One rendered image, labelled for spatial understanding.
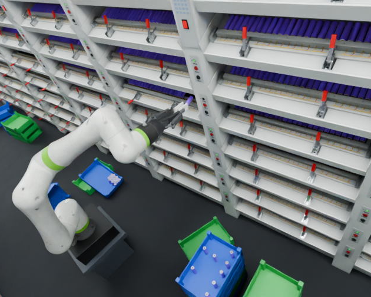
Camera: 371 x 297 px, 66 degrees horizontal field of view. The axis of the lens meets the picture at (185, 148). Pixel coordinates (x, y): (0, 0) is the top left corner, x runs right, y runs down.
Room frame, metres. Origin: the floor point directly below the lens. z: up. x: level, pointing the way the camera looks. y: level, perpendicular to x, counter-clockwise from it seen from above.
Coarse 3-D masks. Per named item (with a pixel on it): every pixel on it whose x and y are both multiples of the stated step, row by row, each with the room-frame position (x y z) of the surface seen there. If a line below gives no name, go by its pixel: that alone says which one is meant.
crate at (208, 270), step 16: (208, 240) 0.71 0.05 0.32; (224, 240) 0.65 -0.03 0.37; (208, 256) 0.62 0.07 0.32; (224, 256) 0.59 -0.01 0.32; (240, 256) 0.56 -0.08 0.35; (192, 272) 0.57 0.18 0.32; (208, 272) 0.55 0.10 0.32; (224, 272) 0.52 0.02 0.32; (192, 288) 0.50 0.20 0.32; (208, 288) 0.47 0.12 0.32
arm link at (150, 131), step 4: (144, 124) 0.89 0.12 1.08; (148, 124) 0.89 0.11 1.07; (140, 128) 0.88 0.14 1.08; (144, 128) 0.87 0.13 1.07; (148, 128) 0.87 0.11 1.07; (152, 128) 0.88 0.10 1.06; (144, 132) 0.86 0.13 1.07; (148, 132) 0.86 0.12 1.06; (152, 132) 0.86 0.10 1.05; (156, 132) 0.87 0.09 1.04; (148, 136) 0.85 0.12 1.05; (152, 136) 0.85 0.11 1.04; (156, 136) 0.86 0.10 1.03; (152, 140) 0.85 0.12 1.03; (156, 140) 0.87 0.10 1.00
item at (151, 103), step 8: (120, 80) 1.51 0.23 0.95; (128, 80) 1.53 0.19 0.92; (120, 88) 1.50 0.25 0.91; (120, 96) 1.46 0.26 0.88; (128, 96) 1.42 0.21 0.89; (184, 96) 1.20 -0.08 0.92; (144, 104) 1.32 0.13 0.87; (152, 104) 1.27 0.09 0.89; (160, 104) 1.24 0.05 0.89; (168, 104) 1.21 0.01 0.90; (184, 112) 1.11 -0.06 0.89; (192, 112) 1.09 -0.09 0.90; (192, 120) 1.07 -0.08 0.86; (200, 120) 1.02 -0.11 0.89
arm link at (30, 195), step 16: (32, 176) 0.88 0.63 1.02; (48, 176) 0.90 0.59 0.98; (16, 192) 0.82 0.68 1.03; (32, 192) 0.81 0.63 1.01; (32, 208) 0.78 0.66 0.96; (48, 208) 0.82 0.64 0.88; (48, 224) 0.80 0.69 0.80; (64, 224) 0.90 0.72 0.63; (48, 240) 0.80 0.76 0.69; (64, 240) 0.81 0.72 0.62
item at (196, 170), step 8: (152, 152) 1.49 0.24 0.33; (160, 152) 1.45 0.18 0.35; (168, 152) 1.40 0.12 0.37; (160, 160) 1.39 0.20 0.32; (168, 160) 1.36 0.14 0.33; (176, 160) 1.33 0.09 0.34; (184, 160) 1.30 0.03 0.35; (176, 168) 1.28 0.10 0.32; (184, 168) 1.25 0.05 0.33; (192, 168) 1.22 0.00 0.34; (200, 168) 1.19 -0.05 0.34; (208, 168) 1.14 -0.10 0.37; (200, 176) 1.14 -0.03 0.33; (208, 176) 1.11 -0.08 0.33; (216, 184) 1.01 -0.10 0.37
